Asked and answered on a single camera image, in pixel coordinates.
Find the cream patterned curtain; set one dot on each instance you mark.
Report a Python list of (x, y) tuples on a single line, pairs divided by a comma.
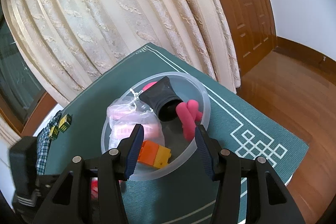
[(68, 44)]

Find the blue plaid shirt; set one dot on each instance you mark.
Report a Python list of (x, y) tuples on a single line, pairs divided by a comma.
[(43, 144)]

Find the black cloth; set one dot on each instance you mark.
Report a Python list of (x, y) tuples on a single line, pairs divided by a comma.
[(162, 98)]

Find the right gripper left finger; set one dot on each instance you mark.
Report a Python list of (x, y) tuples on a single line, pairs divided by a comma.
[(69, 199)]

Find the wooden window frame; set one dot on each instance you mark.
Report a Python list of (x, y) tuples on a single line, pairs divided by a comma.
[(24, 102)]

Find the pink items plastic bag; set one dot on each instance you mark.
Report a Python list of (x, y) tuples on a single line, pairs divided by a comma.
[(124, 113)]

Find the brown wooden door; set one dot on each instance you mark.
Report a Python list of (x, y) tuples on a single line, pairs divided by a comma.
[(252, 28)]

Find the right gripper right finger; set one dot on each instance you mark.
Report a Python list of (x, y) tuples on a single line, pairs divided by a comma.
[(268, 199)]

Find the orange yellow toy block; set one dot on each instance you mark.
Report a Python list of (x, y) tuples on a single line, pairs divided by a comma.
[(154, 155)]

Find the clear plastic bowl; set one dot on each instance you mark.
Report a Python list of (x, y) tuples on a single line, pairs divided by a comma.
[(187, 88)]

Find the red white packet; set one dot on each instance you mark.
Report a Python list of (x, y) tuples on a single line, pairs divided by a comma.
[(94, 188)]

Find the small green yellow box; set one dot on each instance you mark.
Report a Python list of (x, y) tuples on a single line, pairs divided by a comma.
[(54, 132)]

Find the green table mat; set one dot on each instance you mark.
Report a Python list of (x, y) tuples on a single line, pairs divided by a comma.
[(186, 195)]

